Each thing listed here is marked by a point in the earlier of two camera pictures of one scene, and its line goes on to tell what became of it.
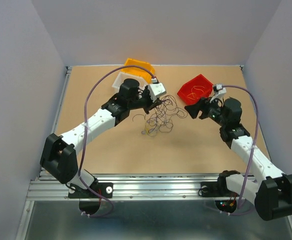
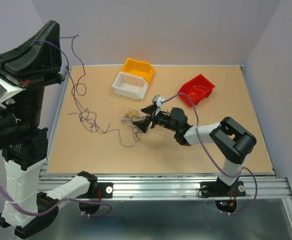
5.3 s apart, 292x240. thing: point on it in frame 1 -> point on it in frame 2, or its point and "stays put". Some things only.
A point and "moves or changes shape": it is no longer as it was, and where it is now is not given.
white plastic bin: (121, 76) stays put
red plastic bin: (199, 87) stays put
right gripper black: (203, 104) -> (143, 124)
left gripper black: (152, 104) -> (43, 63)
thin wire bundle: (160, 118) moves or changes shape
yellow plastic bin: (137, 72) stays put
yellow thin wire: (192, 93) stays put
